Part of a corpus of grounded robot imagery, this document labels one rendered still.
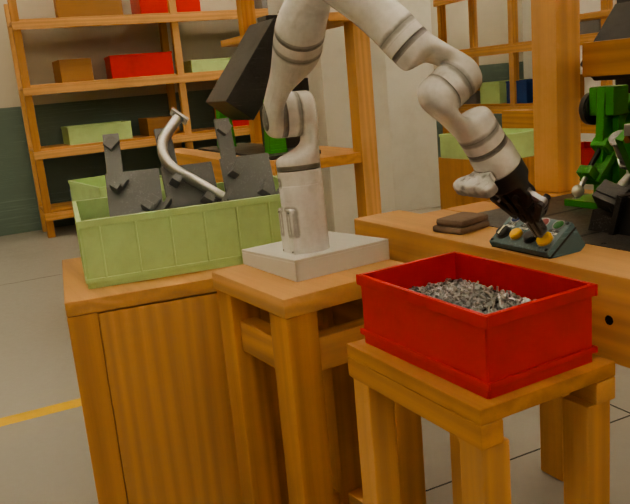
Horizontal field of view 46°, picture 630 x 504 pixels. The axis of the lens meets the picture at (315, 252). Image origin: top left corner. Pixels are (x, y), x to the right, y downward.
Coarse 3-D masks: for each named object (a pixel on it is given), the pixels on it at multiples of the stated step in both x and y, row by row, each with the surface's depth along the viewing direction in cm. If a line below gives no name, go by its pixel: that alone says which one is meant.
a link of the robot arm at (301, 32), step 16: (288, 0) 128; (304, 0) 126; (320, 0) 126; (288, 16) 128; (304, 16) 127; (320, 16) 128; (288, 32) 129; (304, 32) 129; (320, 32) 130; (304, 48) 131
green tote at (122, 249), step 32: (96, 224) 180; (128, 224) 183; (160, 224) 186; (192, 224) 188; (224, 224) 191; (256, 224) 194; (96, 256) 182; (128, 256) 184; (160, 256) 187; (192, 256) 190; (224, 256) 192
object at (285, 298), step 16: (224, 272) 162; (240, 272) 161; (256, 272) 160; (336, 272) 154; (352, 272) 153; (224, 288) 160; (240, 288) 153; (256, 288) 147; (272, 288) 146; (288, 288) 145; (304, 288) 144; (320, 288) 143; (336, 288) 144; (352, 288) 146; (256, 304) 148; (272, 304) 142; (288, 304) 139; (304, 304) 141; (320, 304) 143; (336, 304) 145
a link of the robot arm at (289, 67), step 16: (272, 48) 136; (288, 48) 131; (320, 48) 134; (272, 64) 139; (288, 64) 135; (304, 64) 134; (272, 80) 141; (288, 80) 138; (272, 96) 144; (272, 112) 147; (272, 128) 150; (288, 128) 150
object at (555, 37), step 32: (544, 0) 196; (576, 0) 196; (544, 32) 198; (576, 32) 198; (544, 64) 200; (576, 64) 200; (544, 96) 202; (576, 96) 202; (544, 128) 204; (576, 128) 204; (544, 160) 206; (576, 160) 206
